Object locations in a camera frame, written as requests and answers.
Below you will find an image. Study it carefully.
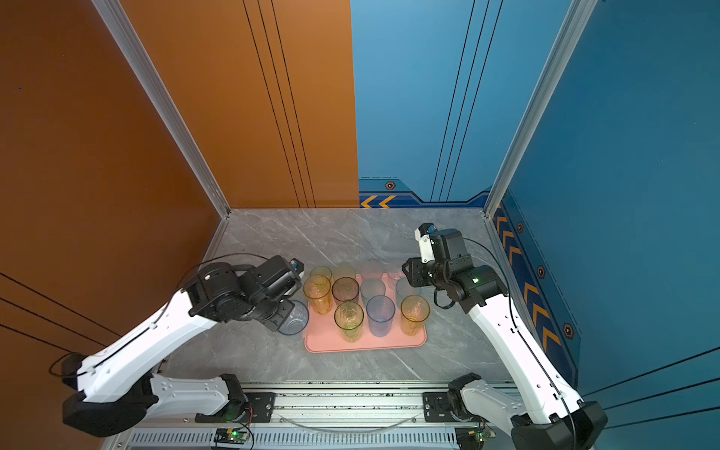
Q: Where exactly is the blue smooth tall glass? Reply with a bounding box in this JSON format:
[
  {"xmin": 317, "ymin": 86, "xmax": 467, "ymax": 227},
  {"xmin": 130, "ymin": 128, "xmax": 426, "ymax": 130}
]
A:
[{"xmin": 279, "ymin": 300, "xmax": 311, "ymax": 339}]

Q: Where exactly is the clear round glass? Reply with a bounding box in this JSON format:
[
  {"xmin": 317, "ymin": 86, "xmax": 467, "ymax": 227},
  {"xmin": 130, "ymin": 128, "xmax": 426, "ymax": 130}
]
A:
[{"xmin": 387, "ymin": 265, "xmax": 405, "ymax": 282}]

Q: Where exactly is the amber tall glass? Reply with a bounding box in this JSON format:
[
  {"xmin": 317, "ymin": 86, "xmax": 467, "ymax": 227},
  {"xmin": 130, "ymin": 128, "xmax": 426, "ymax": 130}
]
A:
[{"xmin": 400, "ymin": 294, "xmax": 431, "ymax": 336}]

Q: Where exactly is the yellow tall glass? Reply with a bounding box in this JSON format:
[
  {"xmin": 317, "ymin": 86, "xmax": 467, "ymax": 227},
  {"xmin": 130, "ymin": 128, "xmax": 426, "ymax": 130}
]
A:
[{"xmin": 303, "ymin": 275, "xmax": 333, "ymax": 315}]

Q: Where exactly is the clear short glass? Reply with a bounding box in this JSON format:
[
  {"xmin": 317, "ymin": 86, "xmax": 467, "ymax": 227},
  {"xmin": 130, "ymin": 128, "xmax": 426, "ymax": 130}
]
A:
[{"xmin": 361, "ymin": 260, "xmax": 386, "ymax": 279}]

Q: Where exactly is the blue textured tall glass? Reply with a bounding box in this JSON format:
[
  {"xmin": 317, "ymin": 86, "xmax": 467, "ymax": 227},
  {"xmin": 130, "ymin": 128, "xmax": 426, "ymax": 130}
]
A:
[{"xmin": 366, "ymin": 295, "xmax": 396, "ymax": 338}]

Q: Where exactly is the teal glass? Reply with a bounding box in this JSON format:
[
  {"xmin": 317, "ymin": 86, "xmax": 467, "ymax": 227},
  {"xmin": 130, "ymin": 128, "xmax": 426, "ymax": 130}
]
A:
[
  {"xmin": 360, "ymin": 279, "xmax": 386, "ymax": 304},
  {"xmin": 396, "ymin": 277, "xmax": 421, "ymax": 302}
]

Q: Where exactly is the grey smoky tall glass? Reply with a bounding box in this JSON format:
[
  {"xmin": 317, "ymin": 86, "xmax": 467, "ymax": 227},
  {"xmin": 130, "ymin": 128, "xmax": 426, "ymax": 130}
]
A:
[{"xmin": 332, "ymin": 277, "xmax": 360, "ymax": 305}]

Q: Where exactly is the green tall glass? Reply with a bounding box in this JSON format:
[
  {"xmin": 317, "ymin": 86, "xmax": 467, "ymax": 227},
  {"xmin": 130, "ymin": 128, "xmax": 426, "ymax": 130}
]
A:
[{"xmin": 334, "ymin": 302, "xmax": 365, "ymax": 342}]

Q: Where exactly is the peach short glass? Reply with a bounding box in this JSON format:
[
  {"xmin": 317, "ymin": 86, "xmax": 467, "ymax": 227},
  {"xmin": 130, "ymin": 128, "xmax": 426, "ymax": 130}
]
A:
[{"xmin": 332, "ymin": 262, "xmax": 357, "ymax": 281}]

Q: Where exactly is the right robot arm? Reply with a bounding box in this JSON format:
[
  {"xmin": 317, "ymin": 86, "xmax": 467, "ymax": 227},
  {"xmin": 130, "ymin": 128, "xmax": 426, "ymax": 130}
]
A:
[{"xmin": 402, "ymin": 257, "xmax": 608, "ymax": 449}]

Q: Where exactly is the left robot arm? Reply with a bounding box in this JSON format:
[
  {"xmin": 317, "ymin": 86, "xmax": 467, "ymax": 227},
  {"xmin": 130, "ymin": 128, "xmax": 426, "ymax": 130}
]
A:
[{"xmin": 59, "ymin": 255, "xmax": 305, "ymax": 438}]

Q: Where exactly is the pink plastic tray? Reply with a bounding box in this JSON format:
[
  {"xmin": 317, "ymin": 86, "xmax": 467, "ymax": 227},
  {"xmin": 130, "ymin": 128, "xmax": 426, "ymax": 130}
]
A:
[{"xmin": 304, "ymin": 279, "xmax": 429, "ymax": 354}]

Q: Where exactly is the left circuit board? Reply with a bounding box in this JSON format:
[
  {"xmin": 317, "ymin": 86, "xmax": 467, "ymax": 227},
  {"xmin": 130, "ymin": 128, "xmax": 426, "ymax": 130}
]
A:
[{"xmin": 213, "ymin": 427, "xmax": 253, "ymax": 448}]

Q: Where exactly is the circuit board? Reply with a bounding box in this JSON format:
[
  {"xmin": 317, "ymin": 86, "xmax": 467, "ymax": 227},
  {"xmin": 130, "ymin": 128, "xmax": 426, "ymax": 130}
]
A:
[
  {"xmin": 213, "ymin": 427, "xmax": 253, "ymax": 448},
  {"xmin": 455, "ymin": 427, "xmax": 497, "ymax": 450}
]

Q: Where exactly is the right circuit board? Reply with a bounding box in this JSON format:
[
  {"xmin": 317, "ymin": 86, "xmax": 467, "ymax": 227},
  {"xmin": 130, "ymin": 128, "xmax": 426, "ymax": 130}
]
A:
[{"xmin": 455, "ymin": 427, "xmax": 497, "ymax": 450}]

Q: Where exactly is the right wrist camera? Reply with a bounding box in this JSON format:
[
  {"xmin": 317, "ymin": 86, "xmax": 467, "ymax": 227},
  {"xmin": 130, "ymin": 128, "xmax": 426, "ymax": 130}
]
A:
[{"xmin": 414, "ymin": 223, "xmax": 468, "ymax": 264}]

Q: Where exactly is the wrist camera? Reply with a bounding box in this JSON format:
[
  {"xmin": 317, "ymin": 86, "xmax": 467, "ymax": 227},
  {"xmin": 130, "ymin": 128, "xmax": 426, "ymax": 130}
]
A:
[
  {"xmin": 414, "ymin": 223, "xmax": 468, "ymax": 264},
  {"xmin": 289, "ymin": 259, "xmax": 305, "ymax": 279}
]

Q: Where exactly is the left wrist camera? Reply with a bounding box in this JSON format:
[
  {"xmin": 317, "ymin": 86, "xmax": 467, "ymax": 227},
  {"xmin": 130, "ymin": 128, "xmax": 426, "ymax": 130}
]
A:
[{"xmin": 289, "ymin": 259, "xmax": 305, "ymax": 279}]

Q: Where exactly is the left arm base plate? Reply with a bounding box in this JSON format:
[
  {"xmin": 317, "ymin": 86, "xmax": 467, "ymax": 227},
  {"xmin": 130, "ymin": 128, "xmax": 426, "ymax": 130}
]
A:
[{"xmin": 195, "ymin": 392, "xmax": 277, "ymax": 425}]

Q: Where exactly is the aluminium front rail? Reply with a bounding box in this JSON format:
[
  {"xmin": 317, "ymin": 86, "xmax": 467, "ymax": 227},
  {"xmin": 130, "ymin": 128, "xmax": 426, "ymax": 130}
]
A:
[{"xmin": 103, "ymin": 384, "xmax": 521, "ymax": 449}]

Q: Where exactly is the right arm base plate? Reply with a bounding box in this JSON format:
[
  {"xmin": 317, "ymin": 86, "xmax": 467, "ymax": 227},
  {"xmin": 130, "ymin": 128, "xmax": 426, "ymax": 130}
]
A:
[{"xmin": 422, "ymin": 391, "xmax": 473, "ymax": 423}]

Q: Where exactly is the clear tube on rail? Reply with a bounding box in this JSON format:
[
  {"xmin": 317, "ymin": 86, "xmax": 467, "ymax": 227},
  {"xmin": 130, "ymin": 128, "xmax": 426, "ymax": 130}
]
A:
[{"xmin": 279, "ymin": 414, "xmax": 418, "ymax": 434}]

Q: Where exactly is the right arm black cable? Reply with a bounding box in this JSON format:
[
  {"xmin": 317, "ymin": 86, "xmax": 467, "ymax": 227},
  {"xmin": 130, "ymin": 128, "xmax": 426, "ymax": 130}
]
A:
[{"xmin": 432, "ymin": 237, "xmax": 578, "ymax": 450}]

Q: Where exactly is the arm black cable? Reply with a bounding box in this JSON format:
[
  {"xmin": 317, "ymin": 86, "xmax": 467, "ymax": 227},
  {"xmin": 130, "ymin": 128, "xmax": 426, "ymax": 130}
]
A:
[
  {"xmin": 432, "ymin": 237, "xmax": 578, "ymax": 450},
  {"xmin": 47, "ymin": 252, "xmax": 271, "ymax": 379}
]

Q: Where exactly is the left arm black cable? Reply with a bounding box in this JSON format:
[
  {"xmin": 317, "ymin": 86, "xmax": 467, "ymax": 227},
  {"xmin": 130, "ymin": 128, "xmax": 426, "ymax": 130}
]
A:
[{"xmin": 47, "ymin": 252, "xmax": 271, "ymax": 379}]

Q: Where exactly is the right aluminium corner post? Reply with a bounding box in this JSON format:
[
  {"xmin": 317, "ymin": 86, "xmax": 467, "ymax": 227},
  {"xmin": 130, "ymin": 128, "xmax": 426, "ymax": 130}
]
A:
[{"xmin": 483, "ymin": 0, "xmax": 598, "ymax": 219}]

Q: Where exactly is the aluminium corner post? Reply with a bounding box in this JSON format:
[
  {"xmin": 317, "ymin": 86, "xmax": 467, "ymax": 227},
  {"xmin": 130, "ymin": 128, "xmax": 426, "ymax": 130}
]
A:
[
  {"xmin": 483, "ymin": 0, "xmax": 598, "ymax": 219},
  {"xmin": 92, "ymin": 0, "xmax": 232, "ymax": 219}
]

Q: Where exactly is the left aluminium corner post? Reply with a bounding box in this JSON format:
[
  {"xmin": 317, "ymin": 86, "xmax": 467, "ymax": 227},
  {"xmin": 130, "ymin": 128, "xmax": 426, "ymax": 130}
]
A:
[{"xmin": 92, "ymin": 0, "xmax": 232, "ymax": 219}]

